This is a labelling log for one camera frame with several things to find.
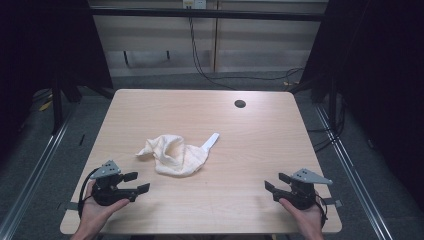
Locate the person's right hand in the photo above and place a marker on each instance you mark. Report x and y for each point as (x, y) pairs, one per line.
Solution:
(308, 218)

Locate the black horizontal frame bar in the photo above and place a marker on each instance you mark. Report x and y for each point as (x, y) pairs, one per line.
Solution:
(206, 14)

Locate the cream floral muslin cloth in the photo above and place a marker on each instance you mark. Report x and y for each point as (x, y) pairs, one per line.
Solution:
(175, 156)

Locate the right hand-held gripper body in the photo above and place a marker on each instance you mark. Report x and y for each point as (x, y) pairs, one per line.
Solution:
(300, 193)

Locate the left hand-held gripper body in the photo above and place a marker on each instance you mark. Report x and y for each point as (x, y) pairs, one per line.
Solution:
(106, 193)

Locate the person's left hand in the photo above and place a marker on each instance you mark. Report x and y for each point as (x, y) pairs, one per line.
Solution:
(95, 215)

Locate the black curtain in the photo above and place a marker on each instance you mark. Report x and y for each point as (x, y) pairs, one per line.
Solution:
(376, 83)
(43, 50)

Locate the black stand post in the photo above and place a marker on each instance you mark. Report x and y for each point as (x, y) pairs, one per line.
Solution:
(57, 106)

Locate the metal floor rail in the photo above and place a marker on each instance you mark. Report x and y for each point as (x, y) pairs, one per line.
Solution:
(353, 173)
(33, 176)

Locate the white wall socket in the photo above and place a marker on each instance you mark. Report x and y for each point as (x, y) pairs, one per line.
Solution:
(194, 4)

